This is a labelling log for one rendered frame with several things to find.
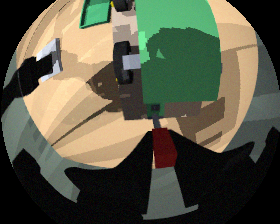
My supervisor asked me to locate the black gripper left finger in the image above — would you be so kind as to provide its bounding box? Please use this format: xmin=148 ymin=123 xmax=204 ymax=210
xmin=64 ymin=131 xmax=154 ymax=214

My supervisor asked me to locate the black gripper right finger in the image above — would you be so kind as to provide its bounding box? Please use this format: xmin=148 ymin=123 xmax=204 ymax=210
xmin=169 ymin=129 xmax=255 ymax=207

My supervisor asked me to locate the red-headed metal pin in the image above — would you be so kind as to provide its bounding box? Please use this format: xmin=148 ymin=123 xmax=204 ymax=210
xmin=152 ymin=114 xmax=177 ymax=169

